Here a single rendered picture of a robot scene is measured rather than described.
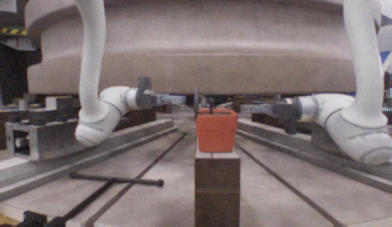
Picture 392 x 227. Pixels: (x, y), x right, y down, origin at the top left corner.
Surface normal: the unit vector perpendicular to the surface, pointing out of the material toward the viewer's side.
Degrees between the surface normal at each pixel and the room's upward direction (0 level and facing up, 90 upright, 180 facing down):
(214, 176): 90
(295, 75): 90
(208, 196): 90
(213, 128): 97
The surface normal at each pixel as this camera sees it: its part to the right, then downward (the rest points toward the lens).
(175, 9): -0.09, 0.08
